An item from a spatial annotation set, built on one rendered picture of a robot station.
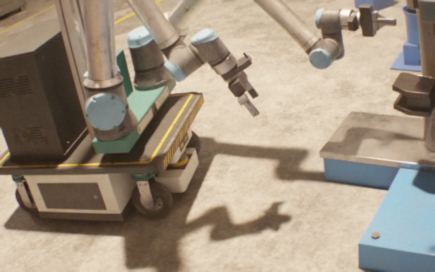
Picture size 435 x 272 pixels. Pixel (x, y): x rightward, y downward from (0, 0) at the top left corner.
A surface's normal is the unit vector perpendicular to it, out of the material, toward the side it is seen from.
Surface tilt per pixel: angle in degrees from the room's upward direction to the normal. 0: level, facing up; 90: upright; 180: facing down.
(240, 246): 0
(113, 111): 95
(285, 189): 0
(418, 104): 90
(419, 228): 0
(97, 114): 95
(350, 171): 90
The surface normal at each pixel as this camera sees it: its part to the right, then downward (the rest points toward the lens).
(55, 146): -0.22, 0.47
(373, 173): -0.54, 0.46
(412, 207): -0.18, -0.88
